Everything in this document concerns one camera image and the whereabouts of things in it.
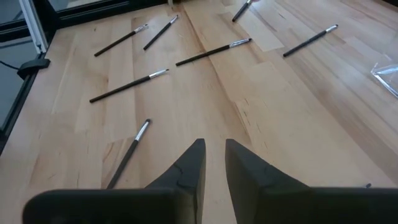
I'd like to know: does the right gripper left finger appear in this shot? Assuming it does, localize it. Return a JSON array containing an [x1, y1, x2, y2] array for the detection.
[[22, 138, 207, 224]]

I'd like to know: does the clear acrylic brush organizer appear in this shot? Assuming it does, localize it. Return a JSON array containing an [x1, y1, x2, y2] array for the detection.
[[369, 54, 398, 100]]

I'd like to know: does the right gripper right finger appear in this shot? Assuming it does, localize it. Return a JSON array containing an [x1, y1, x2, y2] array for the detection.
[[225, 138, 398, 224]]

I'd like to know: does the black frame bracket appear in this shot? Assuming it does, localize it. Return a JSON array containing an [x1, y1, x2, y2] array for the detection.
[[16, 58, 52, 80]]

